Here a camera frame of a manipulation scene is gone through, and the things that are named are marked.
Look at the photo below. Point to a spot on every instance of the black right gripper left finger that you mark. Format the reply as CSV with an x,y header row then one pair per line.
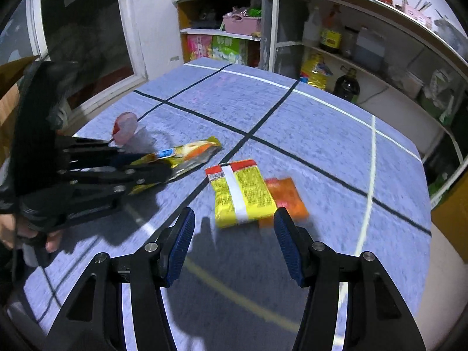
x,y
91,317

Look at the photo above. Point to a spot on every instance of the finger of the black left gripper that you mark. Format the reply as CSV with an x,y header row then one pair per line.
x,y
85,151
114,182

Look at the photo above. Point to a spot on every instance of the gold ice cream wrapper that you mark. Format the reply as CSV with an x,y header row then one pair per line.
x,y
183,158

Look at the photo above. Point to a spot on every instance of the yellow red noodle packet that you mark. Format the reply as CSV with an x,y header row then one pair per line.
x,y
241,194

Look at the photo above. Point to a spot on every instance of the person's left hand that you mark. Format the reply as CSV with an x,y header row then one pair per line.
x,y
13,227

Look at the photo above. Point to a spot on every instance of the small clear red-top packet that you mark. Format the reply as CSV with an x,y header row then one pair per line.
x,y
124,128

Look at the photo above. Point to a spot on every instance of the blue checked tablecloth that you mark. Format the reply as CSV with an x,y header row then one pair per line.
x,y
349,276

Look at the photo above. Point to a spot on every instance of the orange seasoning sachet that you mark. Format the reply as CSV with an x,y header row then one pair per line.
x,y
285,195

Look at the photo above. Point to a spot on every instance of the wooden side shelf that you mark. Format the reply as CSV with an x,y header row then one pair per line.
x,y
203,35

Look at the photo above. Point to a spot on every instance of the pink plastic basket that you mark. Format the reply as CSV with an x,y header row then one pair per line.
x,y
236,23

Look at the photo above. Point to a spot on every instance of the dark soy sauce bottle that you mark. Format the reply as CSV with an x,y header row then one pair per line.
x,y
347,86

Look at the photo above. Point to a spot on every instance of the white metal shelf rack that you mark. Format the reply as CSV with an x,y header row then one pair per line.
x,y
409,77

